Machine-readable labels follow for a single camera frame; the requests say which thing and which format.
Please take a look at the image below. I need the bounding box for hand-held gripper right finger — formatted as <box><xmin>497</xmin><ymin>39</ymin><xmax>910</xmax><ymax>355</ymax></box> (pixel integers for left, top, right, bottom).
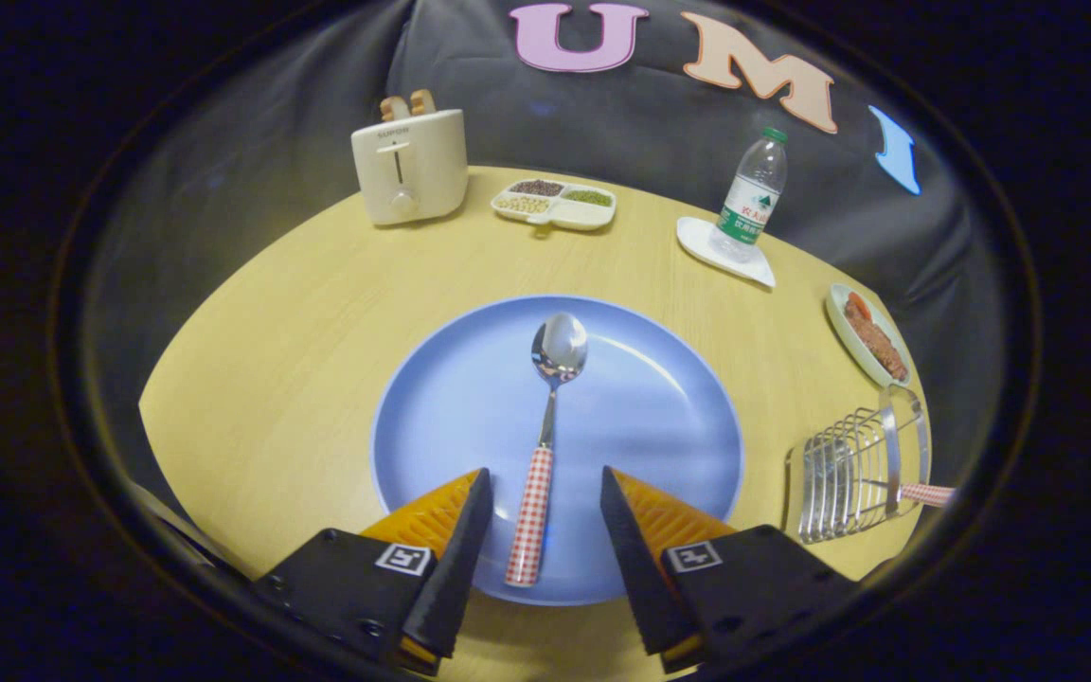
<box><xmin>599</xmin><ymin>465</ymin><xmax>859</xmax><ymax>675</ymax></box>

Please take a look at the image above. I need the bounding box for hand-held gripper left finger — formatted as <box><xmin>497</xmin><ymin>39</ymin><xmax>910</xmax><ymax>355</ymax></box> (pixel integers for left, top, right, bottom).
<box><xmin>252</xmin><ymin>467</ymin><xmax>494</xmax><ymax>675</ymax></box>

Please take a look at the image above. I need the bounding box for spoon with red checkered handle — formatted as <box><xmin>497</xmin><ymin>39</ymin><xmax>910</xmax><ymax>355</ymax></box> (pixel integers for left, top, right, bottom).
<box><xmin>506</xmin><ymin>313</ymin><xmax>590</xmax><ymax>588</ymax></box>

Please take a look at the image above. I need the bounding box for fork with red checkered handle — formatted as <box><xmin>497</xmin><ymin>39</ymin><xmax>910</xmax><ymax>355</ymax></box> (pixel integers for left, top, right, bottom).
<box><xmin>853</xmin><ymin>474</ymin><xmax>958</xmax><ymax>509</ymax></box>

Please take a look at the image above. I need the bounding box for blue round plate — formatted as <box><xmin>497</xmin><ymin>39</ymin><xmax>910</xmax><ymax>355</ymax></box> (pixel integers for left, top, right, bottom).
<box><xmin>371</xmin><ymin>295</ymin><xmax>745</xmax><ymax>607</ymax></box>

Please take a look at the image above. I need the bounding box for clear metal drain basket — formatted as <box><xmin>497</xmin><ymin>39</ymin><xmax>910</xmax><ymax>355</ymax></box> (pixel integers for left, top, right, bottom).
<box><xmin>782</xmin><ymin>384</ymin><xmax>933</xmax><ymax>546</ymax></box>

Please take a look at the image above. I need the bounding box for pale green plate with meat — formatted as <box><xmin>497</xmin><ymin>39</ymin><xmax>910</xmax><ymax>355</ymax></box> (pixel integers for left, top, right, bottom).
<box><xmin>826</xmin><ymin>282</ymin><xmax>912</xmax><ymax>389</ymax></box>

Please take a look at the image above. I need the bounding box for white square coaster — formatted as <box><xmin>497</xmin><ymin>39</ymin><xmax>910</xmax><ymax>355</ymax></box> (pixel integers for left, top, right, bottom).
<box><xmin>676</xmin><ymin>216</ymin><xmax>778</xmax><ymax>289</ymax></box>

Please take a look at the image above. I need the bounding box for white divided snack dish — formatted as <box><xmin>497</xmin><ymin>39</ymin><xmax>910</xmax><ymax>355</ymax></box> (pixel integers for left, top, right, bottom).
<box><xmin>491</xmin><ymin>178</ymin><xmax>618</xmax><ymax>233</ymax></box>

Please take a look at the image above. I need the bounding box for clear water bottle green cap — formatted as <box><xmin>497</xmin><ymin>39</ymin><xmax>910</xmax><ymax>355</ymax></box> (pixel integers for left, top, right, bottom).
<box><xmin>708</xmin><ymin>127</ymin><xmax>789</xmax><ymax>264</ymax></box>

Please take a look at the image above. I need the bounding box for cream toaster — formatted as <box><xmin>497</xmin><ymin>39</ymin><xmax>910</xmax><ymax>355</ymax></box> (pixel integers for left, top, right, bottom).
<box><xmin>350</xmin><ymin>108</ymin><xmax>470</xmax><ymax>226</ymax></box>

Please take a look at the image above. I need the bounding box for black backdrop cloth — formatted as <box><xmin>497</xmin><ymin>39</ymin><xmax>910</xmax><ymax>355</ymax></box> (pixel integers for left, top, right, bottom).
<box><xmin>81</xmin><ymin>0</ymin><xmax>1011</xmax><ymax>494</ymax></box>

